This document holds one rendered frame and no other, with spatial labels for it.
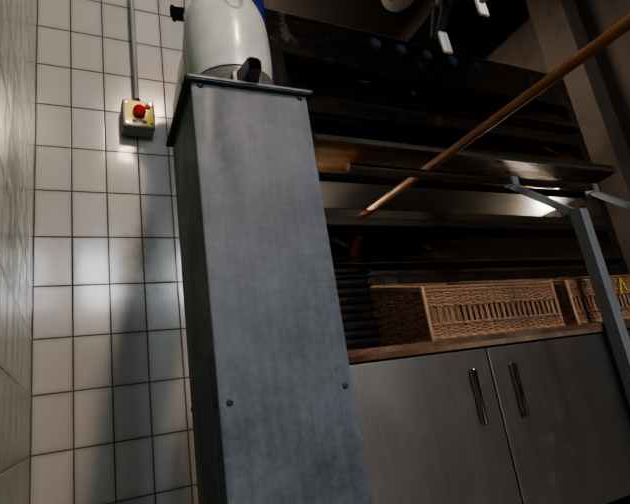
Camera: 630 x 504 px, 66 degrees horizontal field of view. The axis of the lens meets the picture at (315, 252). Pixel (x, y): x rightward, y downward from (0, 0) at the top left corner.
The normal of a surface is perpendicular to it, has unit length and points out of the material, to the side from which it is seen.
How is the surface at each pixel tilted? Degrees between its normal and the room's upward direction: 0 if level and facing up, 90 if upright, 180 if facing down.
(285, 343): 90
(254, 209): 90
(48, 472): 90
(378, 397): 90
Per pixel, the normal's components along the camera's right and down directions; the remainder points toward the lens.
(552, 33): -0.90, 0.01
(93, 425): 0.43, -0.32
